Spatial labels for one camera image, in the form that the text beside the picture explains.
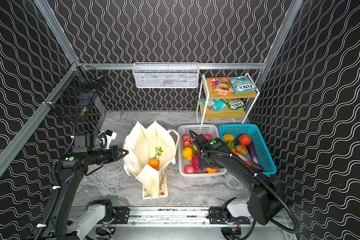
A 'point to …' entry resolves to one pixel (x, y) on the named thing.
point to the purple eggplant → (251, 149)
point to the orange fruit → (211, 170)
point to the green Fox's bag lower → (235, 103)
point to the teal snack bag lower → (215, 104)
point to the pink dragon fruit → (195, 162)
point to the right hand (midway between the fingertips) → (211, 165)
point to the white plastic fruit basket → (197, 129)
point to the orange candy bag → (221, 86)
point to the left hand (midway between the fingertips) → (129, 152)
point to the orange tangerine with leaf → (154, 162)
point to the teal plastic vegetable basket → (263, 156)
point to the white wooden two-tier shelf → (222, 97)
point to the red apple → (189, 169)
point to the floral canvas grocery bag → (139, 146)
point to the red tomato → (244, 140)
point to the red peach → (186, 138)
